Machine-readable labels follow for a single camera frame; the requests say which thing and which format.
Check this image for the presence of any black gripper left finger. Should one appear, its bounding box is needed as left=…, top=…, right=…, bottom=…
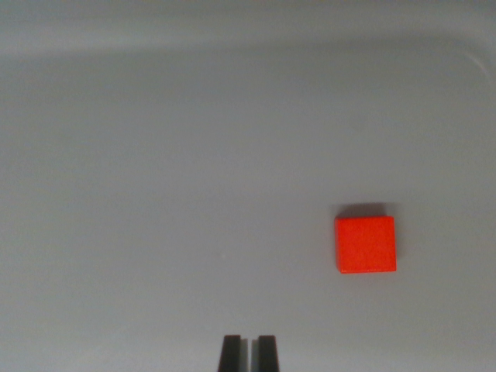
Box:
left=219, top=334, right=249, bottom=372

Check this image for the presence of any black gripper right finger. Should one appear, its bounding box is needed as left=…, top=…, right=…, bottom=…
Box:
left=250, top=335, right=281, bottom=372

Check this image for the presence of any red block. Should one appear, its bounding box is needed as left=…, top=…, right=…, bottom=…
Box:
left=334, top=215, right=398, bottom=275

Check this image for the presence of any white plastic tray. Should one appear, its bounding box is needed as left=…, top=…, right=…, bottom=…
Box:
left=0, top=0, right=496, bottom=372

